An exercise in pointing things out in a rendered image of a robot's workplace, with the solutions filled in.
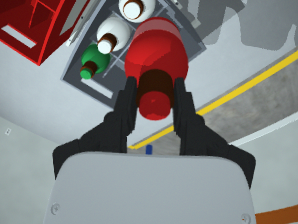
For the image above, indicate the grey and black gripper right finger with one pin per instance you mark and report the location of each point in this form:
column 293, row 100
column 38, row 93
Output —
column 199, row 138

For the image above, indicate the grey crate with dividers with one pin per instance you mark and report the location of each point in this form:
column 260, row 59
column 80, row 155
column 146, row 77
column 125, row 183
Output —
column 115, row 78

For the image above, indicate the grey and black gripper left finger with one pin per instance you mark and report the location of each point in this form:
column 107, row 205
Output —
column 110, row 135

